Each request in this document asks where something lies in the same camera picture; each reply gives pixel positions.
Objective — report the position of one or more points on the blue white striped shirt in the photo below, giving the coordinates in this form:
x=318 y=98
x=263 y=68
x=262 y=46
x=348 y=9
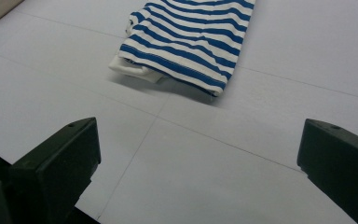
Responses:
x=186 y=40

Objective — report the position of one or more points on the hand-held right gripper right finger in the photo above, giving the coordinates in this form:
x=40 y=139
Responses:
x=338 y=161

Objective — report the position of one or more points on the white foam board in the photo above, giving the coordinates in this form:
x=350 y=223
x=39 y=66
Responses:
x=199 y=155

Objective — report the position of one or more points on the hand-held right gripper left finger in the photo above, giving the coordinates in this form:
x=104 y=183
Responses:
x=59 y=168

